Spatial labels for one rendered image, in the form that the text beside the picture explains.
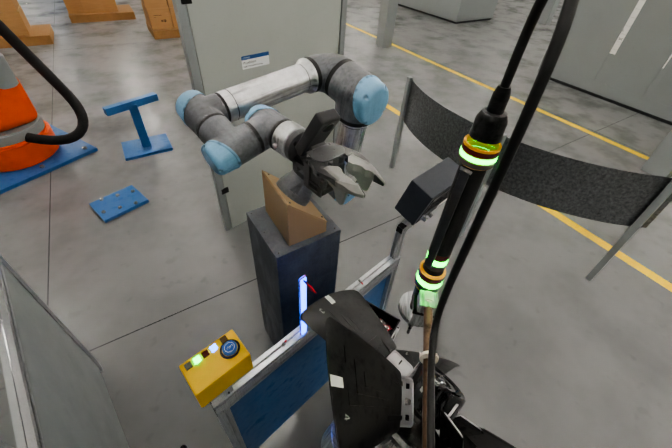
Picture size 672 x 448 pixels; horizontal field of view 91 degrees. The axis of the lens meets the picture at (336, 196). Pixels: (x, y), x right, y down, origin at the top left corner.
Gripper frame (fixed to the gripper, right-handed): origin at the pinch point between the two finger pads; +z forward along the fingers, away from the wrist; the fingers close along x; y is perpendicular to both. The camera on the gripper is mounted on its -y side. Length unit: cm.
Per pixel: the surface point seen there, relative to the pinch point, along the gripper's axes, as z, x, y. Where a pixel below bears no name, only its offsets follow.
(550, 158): -4, -189, 74
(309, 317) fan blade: -7.2, 7.0, 45.2
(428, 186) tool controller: -18, -61, 42
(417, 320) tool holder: 17.4, 3.2, 18.3
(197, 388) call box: -17, 36, 59
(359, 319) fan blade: 1.1, -3.5, 47.5
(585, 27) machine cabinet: -117, -643, 74
